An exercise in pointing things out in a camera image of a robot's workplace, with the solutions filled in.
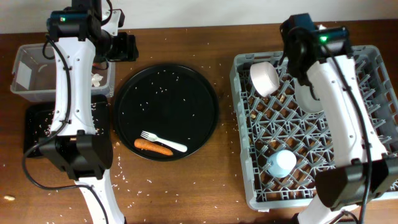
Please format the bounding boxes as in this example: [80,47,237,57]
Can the light blue plastic cup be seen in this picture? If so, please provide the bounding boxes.
[267,149,297,178]

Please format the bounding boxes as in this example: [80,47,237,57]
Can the pink bowl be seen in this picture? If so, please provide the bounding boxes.
[250,62,279,96]

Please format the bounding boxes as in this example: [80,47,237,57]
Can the peanut on table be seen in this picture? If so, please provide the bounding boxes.
[4,195,15,201]

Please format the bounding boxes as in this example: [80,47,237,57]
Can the grey dishwasher rack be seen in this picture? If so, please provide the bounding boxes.
[229,45,397,212]

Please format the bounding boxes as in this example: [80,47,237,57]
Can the white tissue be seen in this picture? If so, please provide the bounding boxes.
[91,73,103,87]

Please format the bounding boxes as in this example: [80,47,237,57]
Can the round black tray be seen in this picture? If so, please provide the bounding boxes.
[113,64,219,162]

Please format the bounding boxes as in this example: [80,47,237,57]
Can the clear plastic bin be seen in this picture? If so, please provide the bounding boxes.
[10,44,116,102]

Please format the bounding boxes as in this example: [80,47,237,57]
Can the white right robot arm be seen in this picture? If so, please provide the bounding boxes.
[279,13,397,223]

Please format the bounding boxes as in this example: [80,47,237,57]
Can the black rectangular tray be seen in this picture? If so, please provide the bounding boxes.
[23,95,110,154]

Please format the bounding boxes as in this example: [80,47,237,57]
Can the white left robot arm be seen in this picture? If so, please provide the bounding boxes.
[31,0,138,223]

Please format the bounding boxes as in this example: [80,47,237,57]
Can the orange carrot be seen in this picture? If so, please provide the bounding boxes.
[134,139,173,156]

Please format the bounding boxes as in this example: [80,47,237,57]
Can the grey round plate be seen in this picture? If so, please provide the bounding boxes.
[294,78,323,113]

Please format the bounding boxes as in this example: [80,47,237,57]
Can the white plastic fork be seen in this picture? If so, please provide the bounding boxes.
[141,131,188,152]

